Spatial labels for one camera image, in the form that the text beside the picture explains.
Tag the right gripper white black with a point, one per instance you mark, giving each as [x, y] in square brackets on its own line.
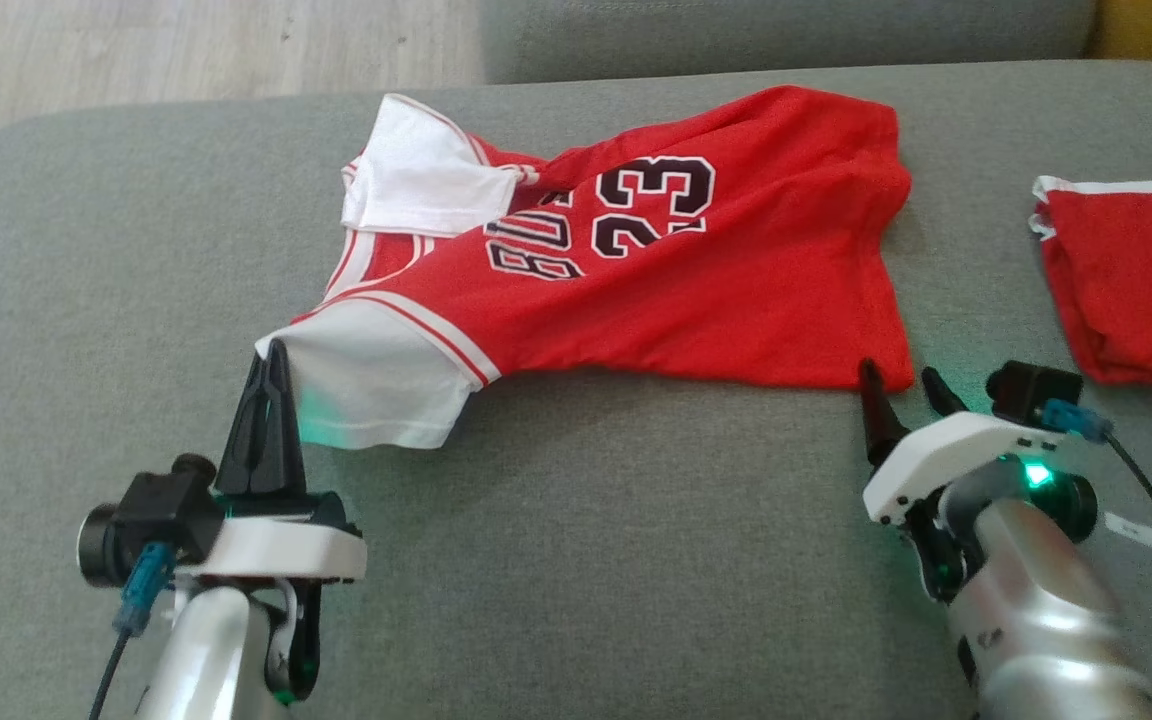
[936, 455]

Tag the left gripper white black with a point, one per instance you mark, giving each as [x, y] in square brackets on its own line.
[276, 550]

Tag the red white basketball jersey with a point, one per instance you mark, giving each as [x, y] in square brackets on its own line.
[736, 280]

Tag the red shorts with white trim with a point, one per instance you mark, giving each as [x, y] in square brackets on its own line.
[1136, 280]

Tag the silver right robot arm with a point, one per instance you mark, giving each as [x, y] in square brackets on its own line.
[1026, 610]

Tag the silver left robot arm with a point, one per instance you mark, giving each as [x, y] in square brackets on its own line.
[206, 650]

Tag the large grey sofa seat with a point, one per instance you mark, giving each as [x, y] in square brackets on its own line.
[586, 560]

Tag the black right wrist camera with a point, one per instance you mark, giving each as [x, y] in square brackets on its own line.
[1031, 390]

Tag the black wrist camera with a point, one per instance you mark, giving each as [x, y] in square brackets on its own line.
[1031, 390]
[156, 510]

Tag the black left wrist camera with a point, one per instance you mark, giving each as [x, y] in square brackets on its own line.
[156, 510]

